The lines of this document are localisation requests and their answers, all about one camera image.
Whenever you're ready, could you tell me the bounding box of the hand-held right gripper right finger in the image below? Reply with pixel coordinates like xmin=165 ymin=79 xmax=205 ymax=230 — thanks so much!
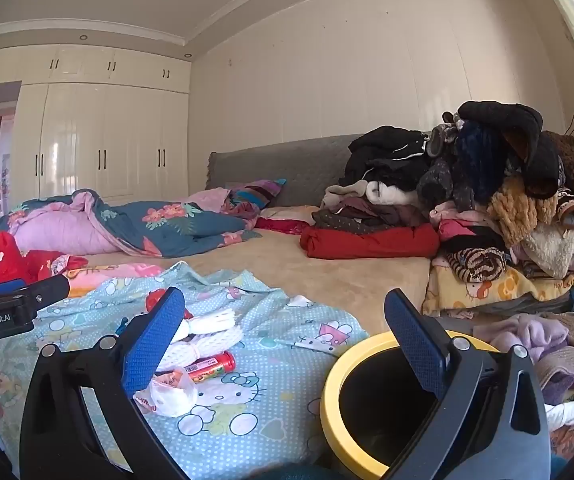
xmin=383 ymin=288 xmax=552 ymax=480

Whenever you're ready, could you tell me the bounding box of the tan curly fleece garment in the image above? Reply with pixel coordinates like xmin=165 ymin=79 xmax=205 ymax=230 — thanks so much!
xmin=486 ymin=175 xmax=564 ymax=249

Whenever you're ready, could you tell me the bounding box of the pink garment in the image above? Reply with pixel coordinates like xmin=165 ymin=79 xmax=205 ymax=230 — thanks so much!
xmin=429 ymin=202 xmax=494 ymax=242

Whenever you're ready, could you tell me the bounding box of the blue floral quilt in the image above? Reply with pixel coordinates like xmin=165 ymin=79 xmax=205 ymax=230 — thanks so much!
xmin=0 ymin=188 xmax=264 ymax=259

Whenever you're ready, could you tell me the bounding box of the dark brown dotted cloth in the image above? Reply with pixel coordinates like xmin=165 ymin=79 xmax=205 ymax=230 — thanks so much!
xmin=311 ymin=204 xmax=429 ymax=235

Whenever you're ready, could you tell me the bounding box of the black fleece garment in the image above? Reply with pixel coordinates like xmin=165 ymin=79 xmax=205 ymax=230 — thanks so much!
xmin=456 ymin=100 xmax=564 ymax=200

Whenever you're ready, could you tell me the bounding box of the grey slipper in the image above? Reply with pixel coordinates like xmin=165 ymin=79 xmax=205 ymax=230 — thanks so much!
xmin=426 ymin=111 xmax=461 ymax=159

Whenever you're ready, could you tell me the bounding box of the grey headboard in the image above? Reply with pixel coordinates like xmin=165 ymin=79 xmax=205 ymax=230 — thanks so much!
xmin=205 ymin=132 xmax=369 ymax=209

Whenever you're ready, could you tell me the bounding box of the pink cartoon blanket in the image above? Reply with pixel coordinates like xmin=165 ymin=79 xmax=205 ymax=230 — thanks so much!
xmin=62 ymin=263 xmax=166 ymax=292

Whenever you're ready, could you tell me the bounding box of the lavender cloth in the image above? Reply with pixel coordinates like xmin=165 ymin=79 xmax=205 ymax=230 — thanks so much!
xmin=474 ymin=313 xmax=571 ymax=364

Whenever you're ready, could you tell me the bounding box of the striped pillow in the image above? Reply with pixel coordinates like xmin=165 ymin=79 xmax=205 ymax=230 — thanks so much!
xmin=226 ymin=178 xmax=288 ymax=211

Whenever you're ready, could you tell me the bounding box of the white plastic wrapper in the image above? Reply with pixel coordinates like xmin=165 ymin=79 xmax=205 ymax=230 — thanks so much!
xmin=133 ymin=366 xmax=199 ymax=418

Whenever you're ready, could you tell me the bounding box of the red folded cloth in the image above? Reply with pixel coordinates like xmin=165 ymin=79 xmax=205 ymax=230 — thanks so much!
xmin=299 ymin=223 xmax=441 ymax=260

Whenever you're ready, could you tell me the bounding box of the pile of folded clothes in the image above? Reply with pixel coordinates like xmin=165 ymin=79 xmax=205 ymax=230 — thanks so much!
xmin=421 ymin=257 xmax=574 ymax=319

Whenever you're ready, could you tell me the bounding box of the black bin with yellow rim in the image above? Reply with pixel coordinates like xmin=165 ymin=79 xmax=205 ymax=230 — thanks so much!
xmin=319 ymin=331 xmax=505 ymax=480

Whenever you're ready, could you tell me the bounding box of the black jacket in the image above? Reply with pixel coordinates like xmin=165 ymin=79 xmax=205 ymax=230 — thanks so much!
xmin=339 ymin=126 xmax=434 ymax=189

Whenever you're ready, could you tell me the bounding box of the light-blue cartoon cat sheet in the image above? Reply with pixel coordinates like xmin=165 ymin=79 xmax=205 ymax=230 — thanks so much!
xmin=0 ymin=260 xmax=371 ymax=480

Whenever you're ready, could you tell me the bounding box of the mauve cloth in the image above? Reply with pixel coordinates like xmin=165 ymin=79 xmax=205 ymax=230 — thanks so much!
xmin=537 ymin=345 xmax=574 ymax=407

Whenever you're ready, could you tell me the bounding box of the tiger-striped cloth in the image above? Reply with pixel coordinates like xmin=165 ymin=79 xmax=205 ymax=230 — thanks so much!
xmin=444 ymin=247 xmax=509 ymax=284

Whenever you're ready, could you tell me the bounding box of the pink pillow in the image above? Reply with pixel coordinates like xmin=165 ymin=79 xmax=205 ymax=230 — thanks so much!
xmin=188 ymin=187 xmax=233 ymax=212

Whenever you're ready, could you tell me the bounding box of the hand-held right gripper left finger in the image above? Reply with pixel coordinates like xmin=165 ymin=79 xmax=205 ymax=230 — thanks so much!
xmin=19 ymin=286 xmax=190 ymax=480

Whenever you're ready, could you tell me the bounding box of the brown striped knit cuff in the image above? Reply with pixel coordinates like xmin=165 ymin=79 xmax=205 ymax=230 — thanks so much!
xmin=556 ymin=195 xmax=574 ymax=227

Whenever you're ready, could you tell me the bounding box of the white fleece garment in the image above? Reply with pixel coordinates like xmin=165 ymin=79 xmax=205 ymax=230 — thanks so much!
xmin=517 ymin=221 xmax=574 ymax=279

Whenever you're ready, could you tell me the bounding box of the grey fuzzy garment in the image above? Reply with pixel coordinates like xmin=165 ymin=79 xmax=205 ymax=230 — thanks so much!
xmin=416 ymin=159 xmax=474 ymax=212

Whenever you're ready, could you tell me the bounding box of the beige cloth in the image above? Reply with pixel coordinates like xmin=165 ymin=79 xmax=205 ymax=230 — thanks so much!
xmin=321 ymin=180 xmax=369 ymax=209

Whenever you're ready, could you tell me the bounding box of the dark red patterned cloth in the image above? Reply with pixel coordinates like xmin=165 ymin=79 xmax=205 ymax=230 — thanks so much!
xmin=255 ymin=217 xmax=314 ymax=236

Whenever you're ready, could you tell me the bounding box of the red tube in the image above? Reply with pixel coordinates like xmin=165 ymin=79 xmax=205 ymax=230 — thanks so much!
xmin=187 ymin=351 xmax=237 ymax=384

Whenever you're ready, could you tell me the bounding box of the cream wardrobe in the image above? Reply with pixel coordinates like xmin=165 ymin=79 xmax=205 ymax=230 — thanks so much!
xmin=0 ymin=44 xmax=191 ymax=212

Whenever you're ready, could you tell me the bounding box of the dark blue fuzzy garment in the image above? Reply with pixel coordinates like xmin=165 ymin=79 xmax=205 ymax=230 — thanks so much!
xmin=454 ymin=122 xmax=507 ymax=197

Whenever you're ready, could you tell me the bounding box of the tan bed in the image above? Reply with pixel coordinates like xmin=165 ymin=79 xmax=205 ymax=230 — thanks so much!
xmin=69 ymin=229 xmax=434 ymax=343

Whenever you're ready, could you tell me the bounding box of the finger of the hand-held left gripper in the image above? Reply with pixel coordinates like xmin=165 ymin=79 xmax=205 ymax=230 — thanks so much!
xmin=0 ymin=276 xmax=71 ymax=312

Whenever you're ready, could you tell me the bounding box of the white foam net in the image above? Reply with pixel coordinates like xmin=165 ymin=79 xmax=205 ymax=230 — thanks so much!
xmin=157 ymin=308 xmax=246 ymax=372

